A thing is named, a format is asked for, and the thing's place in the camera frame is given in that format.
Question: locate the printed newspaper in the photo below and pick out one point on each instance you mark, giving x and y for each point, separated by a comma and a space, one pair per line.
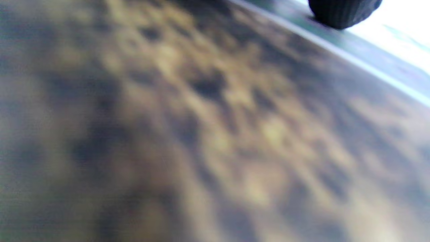
201, 134

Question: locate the person's left hand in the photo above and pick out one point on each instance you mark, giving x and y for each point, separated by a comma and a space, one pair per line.
342, 13

